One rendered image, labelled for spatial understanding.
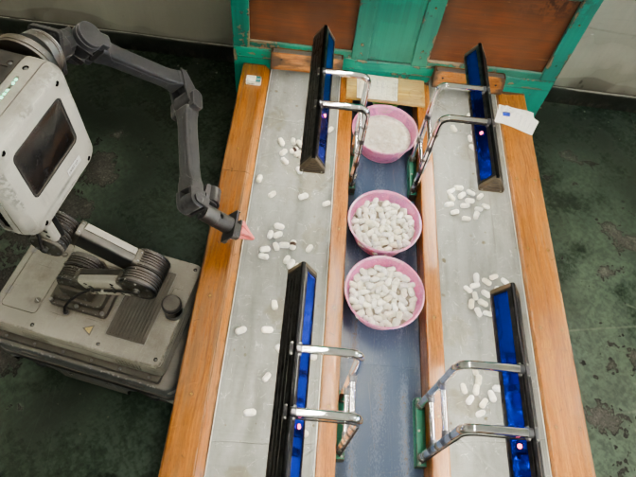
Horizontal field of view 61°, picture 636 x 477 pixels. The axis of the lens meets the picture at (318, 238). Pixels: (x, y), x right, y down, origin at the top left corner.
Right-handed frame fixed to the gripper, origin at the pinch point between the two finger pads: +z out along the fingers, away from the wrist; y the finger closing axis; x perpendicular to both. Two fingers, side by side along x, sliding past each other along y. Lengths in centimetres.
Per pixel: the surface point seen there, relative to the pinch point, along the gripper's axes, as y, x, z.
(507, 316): -31, -68, 37
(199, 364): -42.8, 9.6, -3.9
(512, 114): 77, -60, 78
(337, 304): -18.1, -16.0, 26.5
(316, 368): -39.2, -11.1, 24.4
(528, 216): 26, -60, 79
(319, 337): -29.0, -11.1, 24.4
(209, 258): -6.9, 12.1, -6.7
